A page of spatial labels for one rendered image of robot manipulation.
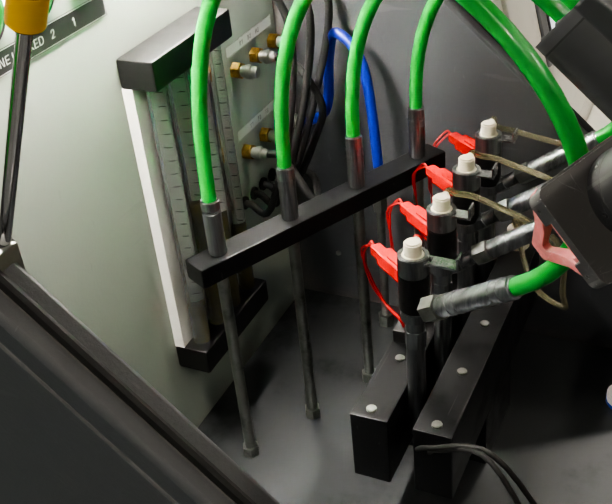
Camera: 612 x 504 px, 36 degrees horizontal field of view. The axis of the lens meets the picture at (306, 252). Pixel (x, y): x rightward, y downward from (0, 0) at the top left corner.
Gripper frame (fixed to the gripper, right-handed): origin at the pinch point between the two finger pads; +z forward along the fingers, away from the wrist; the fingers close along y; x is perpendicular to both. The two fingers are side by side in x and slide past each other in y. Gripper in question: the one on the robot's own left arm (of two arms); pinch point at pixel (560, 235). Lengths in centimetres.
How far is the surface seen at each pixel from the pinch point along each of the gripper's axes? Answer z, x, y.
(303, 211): 34.9, -15.4, 1.5
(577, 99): 56, -10, -48
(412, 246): 18.6, -5.6, 1.1
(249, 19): 39, -37, -8
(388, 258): 23.7, -6.1, 1.4
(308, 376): 48.8, -1.2, 7.8
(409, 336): 25.5, 0.7, 3.6
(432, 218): 23.6, -6.8, -4.4
